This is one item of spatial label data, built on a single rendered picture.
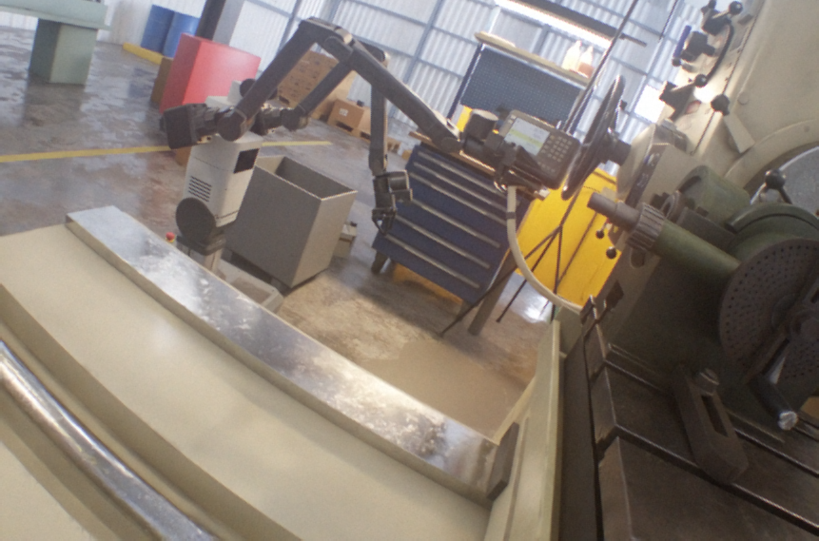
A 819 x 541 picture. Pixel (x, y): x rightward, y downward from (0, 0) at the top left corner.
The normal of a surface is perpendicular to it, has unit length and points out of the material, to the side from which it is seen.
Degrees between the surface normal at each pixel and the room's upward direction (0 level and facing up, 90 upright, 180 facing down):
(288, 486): 0
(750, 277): 90
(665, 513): 0
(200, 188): 101
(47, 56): 90
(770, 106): 90
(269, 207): 90
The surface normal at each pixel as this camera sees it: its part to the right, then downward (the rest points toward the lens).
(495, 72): -0.39, 0.17
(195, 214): -0.20, 0.26
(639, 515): 0.38, -0.87
